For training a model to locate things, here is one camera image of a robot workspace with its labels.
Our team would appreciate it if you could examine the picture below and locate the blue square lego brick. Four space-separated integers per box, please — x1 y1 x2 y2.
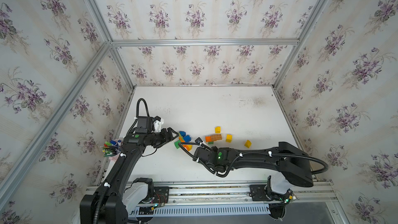
183 135 192 143

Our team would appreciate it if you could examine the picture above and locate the small green lego brick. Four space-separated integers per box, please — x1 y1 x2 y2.
174 141 181 149

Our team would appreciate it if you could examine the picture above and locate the orange long lego brick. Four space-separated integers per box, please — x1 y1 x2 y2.
179 136 186 147

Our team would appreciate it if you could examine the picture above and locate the brown long lego brick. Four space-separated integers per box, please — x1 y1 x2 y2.
210 134 222 142

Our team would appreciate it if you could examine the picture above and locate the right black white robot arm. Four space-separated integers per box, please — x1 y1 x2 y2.
177 139 329 220

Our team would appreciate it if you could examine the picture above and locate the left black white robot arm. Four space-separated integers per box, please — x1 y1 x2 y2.
79 108 178 224

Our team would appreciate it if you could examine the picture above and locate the yellow lego brick centre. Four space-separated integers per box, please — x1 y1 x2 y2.
226 134 233 143

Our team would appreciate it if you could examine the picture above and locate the yellow lego brick hidden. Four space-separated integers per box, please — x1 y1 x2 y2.
245 140 252 148

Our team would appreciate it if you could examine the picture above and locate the pink pen cup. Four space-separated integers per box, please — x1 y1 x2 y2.
101 140 122 157

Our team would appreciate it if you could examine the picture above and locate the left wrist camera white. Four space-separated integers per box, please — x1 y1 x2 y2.
152 116 164 132

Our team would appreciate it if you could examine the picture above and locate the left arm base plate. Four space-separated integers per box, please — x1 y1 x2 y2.
148 186 170 205

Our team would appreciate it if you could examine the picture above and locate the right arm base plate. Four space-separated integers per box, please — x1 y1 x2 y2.
249 183 293 202

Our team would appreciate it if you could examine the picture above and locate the aluminium front rail frame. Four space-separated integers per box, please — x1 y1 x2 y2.
71 179 349 224

